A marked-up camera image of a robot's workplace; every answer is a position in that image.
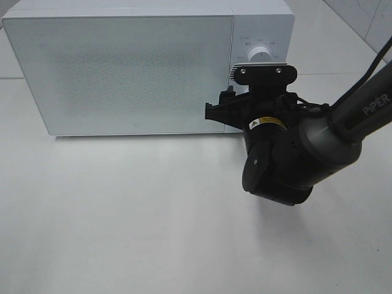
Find white microwave oven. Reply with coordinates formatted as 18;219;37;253
1;1;295;134

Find upper white microwave knob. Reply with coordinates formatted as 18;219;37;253
247;45;272;63

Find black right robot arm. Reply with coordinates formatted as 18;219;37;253
205;62;391;206

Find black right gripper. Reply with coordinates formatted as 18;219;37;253
205;87;330;153

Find white microwave door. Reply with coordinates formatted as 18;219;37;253
4;17;232;136

